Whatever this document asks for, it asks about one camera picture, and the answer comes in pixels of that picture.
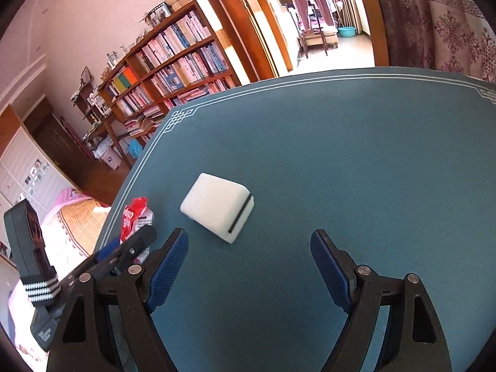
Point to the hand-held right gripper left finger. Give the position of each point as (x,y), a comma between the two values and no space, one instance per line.
(168,271)

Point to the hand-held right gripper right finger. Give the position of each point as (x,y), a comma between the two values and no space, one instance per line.
(331,271)

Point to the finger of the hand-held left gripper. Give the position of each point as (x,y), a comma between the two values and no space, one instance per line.
(106,250)
(141,238)

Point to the red snack packet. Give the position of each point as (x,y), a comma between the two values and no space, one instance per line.
(131,217)

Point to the white sponge with black stripe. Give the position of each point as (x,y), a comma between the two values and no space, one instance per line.
(213,201)

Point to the white waste bin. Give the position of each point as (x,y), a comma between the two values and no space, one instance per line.
(108,157)

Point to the blue waste bin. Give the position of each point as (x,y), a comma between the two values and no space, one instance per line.
(136,149)

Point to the dark wooden wardrobe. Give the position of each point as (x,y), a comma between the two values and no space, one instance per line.
(58,151)

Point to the small wooden shelf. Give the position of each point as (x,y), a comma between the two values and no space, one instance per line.
(97,124)

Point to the rows of books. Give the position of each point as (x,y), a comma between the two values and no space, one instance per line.
(174,66)

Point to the wooden bookcase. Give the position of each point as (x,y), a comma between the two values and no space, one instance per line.
(226,52)

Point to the wooden stool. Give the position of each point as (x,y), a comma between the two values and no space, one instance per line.
(316,42)

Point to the blue plastic basin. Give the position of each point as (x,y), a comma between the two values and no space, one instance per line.
(346,31)

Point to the patterned floral curtain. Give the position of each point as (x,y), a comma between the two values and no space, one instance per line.
(438,23)

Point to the picture frame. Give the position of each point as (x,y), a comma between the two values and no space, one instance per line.
(161,11)

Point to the wooden door frame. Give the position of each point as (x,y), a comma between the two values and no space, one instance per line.
(252,23)

